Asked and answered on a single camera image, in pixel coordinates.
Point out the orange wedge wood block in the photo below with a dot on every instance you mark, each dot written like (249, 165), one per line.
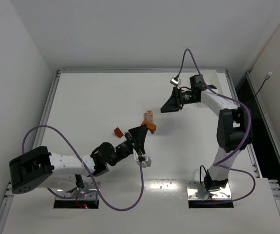
(118, 133)

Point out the white plastic bin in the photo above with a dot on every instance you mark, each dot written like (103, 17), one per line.
(211, 78)

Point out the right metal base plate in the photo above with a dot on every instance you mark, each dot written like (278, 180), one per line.
(196, 192)

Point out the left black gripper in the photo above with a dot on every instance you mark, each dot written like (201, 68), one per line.
(133, 142)

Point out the aluminium frame rail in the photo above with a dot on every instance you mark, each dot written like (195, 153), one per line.
(156, 70)

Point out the orange arch wood block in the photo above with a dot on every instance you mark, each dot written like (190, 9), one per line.
(150, 126)

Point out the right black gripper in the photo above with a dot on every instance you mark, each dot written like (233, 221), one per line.
(177, 98)

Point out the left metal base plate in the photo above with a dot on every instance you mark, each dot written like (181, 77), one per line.
(89, 190)

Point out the metal base plate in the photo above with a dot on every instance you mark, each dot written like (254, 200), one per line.
(196, 192)
(89, 190)

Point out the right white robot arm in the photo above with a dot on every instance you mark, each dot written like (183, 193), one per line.
(233, 129)

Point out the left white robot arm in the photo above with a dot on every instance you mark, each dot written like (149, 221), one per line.
(40, 168)

